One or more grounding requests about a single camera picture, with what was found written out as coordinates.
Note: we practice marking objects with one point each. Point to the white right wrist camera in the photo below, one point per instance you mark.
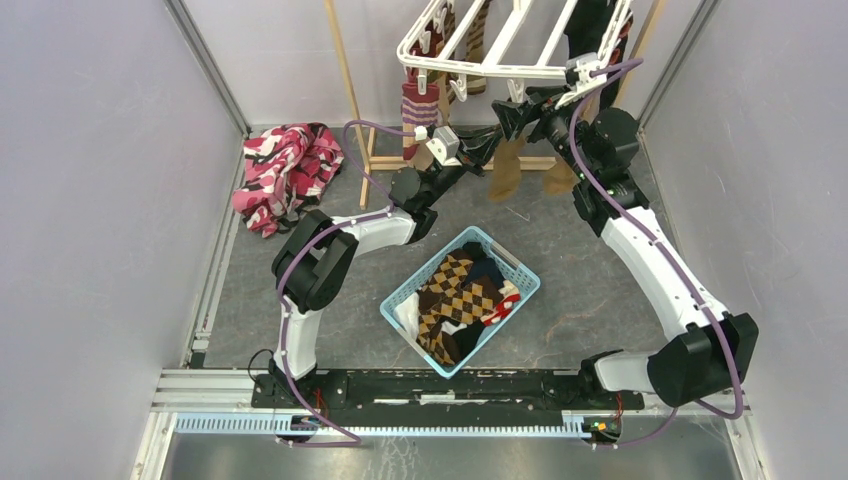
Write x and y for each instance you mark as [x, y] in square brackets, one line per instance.
[583, 74]

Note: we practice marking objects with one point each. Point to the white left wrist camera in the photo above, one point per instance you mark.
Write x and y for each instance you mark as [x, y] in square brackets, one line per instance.
[442, 142]

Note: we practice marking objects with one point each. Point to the pink camouflage cloth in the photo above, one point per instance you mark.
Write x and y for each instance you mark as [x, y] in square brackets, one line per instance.
[287, 168]

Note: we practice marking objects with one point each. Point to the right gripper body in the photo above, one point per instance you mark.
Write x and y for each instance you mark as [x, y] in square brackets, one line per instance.
[557, 125]

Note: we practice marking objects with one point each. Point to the red santa sock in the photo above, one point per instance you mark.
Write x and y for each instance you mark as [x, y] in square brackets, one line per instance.
[511, 296]

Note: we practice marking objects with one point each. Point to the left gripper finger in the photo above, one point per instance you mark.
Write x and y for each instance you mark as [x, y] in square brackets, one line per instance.
[479, 156]
[483, 138]

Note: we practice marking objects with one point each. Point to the light blue laundry basket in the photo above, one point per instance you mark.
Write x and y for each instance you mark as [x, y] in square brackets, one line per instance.
[478, 241]

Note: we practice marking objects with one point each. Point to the navy blue sock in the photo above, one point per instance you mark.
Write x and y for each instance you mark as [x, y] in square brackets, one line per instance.
[485, 267]

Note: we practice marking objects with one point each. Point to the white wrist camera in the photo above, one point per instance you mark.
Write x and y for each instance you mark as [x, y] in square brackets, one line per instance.
[583, 74]
[442, 142]

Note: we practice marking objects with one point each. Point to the black sock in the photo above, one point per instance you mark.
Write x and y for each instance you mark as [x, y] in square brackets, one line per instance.
[587, 25]

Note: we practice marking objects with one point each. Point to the white cloth in basket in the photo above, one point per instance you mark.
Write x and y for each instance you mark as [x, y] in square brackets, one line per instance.
[407, 315]

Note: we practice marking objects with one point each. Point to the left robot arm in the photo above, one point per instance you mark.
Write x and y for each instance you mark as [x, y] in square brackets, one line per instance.
[311, 267]

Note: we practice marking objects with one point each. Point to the wooden hanger stand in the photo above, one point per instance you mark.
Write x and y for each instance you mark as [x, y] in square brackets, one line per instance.
[652, 13]

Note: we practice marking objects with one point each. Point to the tan ribbed sock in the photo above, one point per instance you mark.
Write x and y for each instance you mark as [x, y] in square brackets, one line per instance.
[507, 171]
[559, 179]

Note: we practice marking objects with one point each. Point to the brown yellow checked sock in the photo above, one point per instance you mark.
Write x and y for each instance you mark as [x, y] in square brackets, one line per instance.
[450, 313]

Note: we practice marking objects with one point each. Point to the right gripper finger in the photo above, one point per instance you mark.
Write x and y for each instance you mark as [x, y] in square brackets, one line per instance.
[544, 97]
[514, 118]

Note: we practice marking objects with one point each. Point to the brown striped sock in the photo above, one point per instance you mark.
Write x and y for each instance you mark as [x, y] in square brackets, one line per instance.
[475, 51]

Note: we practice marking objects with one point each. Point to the light blue cable tray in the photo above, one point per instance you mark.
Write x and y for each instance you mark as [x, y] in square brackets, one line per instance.
[292, 425]

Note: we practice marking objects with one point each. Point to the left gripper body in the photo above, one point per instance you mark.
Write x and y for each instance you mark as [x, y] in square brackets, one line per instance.
[467, 161]

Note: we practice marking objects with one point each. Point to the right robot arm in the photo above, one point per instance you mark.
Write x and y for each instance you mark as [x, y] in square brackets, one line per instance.
[708, 349]

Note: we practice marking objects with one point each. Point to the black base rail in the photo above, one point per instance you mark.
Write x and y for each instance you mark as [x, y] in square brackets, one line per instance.
[422, 398]

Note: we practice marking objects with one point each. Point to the red purple striped sock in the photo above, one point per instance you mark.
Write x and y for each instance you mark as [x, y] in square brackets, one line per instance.
[419, 108]

